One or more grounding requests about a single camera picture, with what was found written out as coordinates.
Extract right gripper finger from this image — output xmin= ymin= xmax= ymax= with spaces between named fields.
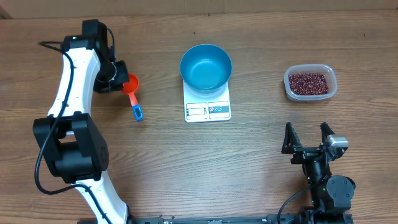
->
xmin=281 ymin=122 xmax=302 ymax=154
xmin=320 ymin=122 xmax=335 ymax=146

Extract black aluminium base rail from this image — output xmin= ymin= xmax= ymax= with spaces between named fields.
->
xmin=77 ymin=213 xmax=355 ymax=224

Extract white digital kitchen scale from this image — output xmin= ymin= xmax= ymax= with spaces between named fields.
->
xmin=183 ymin=82 xmax=231 ymax=123

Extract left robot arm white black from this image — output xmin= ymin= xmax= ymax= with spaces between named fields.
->
xmin=33 ymin=19 xmax=136 ymax=223

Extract clear plastic container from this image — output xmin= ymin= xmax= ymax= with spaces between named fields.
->
xmin=284 ymin=64 xmax=338 ymax=102

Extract red beans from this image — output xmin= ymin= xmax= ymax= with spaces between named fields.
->
xmin=289 ymin=73 xmax=328 ymax=95

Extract blue bowl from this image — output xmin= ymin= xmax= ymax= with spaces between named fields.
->
xmin=180 ymin=44 xmax=233 ymax=93

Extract orange measuring scoop blue handle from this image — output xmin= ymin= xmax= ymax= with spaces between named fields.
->
xmin=122 ymin=73 xmax=144 ymax=121

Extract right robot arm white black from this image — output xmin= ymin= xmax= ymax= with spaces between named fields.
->
xmin=281 ymin=122 xmax=355 ymax=214

